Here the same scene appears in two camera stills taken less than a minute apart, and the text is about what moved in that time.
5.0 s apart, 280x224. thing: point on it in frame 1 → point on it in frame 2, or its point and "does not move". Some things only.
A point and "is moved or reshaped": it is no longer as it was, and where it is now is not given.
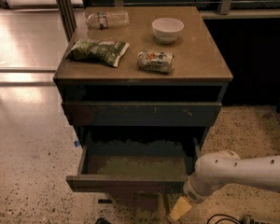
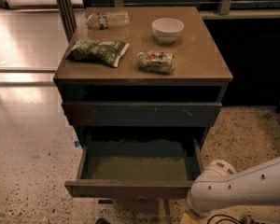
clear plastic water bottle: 108,20 does not move
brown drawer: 136,162 is moved or reshaped
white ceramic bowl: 165,29 does not move
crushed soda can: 161,63 does not move
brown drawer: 139,114 does not move
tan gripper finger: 181,209 → 187,218
